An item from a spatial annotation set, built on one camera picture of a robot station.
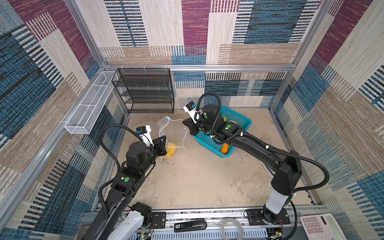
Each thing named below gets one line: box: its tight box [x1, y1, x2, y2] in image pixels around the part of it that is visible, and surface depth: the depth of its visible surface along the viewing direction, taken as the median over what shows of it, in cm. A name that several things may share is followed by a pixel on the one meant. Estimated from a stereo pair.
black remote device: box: [174, 219, 208, 233], surface depth 71 cm
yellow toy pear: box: [167, 143, 177, 155], surface depth 87 cm
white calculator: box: [300, 213, 347, 240], surface depth 71 cm
